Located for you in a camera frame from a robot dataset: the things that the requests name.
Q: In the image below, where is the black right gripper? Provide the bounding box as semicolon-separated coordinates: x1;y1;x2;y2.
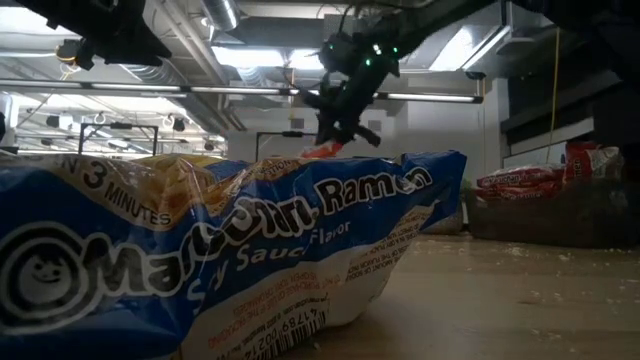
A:
299;68;385;149

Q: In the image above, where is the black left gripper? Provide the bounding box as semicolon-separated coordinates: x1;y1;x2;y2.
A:
17;0;173;72

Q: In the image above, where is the orange noodle package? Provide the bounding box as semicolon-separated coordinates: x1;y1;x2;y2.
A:
299;141;347;160

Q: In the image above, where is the red Maruchan noodle package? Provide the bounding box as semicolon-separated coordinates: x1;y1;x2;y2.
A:
478;182;564;203
475;163;568;190

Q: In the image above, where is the long ceiling light bar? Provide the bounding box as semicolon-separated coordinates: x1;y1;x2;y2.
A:
0;78;484;105

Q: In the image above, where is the dark sorting bin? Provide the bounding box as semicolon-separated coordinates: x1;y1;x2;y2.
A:
467;177;632;250

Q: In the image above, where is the black yellow ceiling cable reel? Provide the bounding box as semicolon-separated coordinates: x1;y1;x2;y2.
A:
55;39;82;64

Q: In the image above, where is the silver corrugated ceiling duct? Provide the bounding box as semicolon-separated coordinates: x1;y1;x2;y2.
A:
119;62;186;86

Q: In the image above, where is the black metal frame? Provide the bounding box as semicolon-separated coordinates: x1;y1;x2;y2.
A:
255;130;330;164
77;122;160;160

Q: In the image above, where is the round silver ceiling duct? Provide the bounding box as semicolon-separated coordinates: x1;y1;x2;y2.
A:
202;0;241;32

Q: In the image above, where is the yellow hanging cable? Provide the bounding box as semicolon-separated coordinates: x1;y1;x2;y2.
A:
546;27;563;149

